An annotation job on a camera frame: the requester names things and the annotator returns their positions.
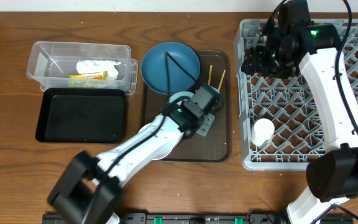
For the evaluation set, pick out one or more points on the black tray bin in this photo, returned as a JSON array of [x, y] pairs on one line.
[[85, 115]]

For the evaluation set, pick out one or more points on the brown serving tray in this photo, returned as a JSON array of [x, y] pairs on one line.
[[216, 145]]

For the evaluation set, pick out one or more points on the wooden chopstick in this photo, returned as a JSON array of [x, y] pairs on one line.
[[210, 74], [221, 80]]

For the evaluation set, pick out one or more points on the right wooden chopstick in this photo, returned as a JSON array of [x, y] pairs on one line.
[[221, 80]]

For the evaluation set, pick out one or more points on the left wooden chopstick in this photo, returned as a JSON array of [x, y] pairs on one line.
[[210, 74]]

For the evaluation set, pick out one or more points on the grey dishwasher rack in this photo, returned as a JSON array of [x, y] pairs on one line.
[[298, 138]]

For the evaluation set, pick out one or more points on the white tissue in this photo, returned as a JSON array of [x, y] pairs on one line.
[[91, 66]]

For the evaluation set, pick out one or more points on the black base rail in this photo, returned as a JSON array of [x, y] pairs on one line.
[[251, 218]]

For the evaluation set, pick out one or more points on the light blue bowl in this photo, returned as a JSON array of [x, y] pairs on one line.
[[178, 98]]

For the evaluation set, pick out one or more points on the dark blue plate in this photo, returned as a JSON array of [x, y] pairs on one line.
[[170, 67]]

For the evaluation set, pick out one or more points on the clear plastic bin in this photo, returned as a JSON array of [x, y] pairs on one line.
[[51, 64]]

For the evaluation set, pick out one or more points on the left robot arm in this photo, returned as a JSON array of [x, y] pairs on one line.
[[90, 187]]

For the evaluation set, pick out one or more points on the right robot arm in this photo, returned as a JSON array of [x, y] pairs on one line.
[[295, 45]]

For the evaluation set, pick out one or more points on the white cup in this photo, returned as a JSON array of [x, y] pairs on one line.
[[262, 131]]

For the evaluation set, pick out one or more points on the yellow snack wrapper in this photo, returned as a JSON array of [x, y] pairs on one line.
[[90, 76]]

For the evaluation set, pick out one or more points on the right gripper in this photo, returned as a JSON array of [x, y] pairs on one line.
[[255, 63]]

